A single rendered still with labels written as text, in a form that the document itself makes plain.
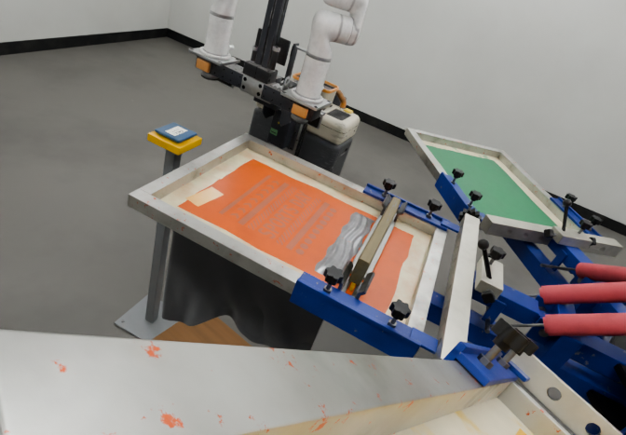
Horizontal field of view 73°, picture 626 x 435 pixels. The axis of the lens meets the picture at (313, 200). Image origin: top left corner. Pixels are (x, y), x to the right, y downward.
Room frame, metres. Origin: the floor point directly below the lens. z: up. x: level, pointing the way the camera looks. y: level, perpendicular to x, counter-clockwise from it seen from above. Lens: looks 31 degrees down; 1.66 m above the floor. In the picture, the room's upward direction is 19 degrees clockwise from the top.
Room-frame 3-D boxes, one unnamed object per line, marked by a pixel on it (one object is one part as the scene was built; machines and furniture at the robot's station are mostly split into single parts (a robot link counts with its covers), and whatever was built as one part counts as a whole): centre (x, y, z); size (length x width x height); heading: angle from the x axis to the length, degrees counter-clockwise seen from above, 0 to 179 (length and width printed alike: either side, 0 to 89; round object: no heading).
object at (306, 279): (0.72, -0.18, 0.98); 0.30 x 0.05 x 0.07; 77
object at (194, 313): (0.86, 0.10, 0.74); 0.46 x 0.04 x 0.42; 77
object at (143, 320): (1.29, 0.52, 0.48); 0.22 x 0.22 x 0.96; 77
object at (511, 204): (1.68, -0.77, 1.05); 1.08 x 0.61 x 0.23; 17
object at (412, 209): (1.26, -0.30, 0.98); 0.30 x 0.05 x 0.07; 77
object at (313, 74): (1.60, 0.15, 1.21); 0.16 x 0.13 x 0.15; 163
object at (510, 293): (0.92, -0.55, 1.02); 0.17 x 0.06 x 0.05; 77
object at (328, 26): (1.59, 0.14, 1.37); 0.13 x 0.10 x 0.16; 112
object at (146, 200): (1.04, 0.00, 0.97); 0.79 x 0.58 x 0.04; 77
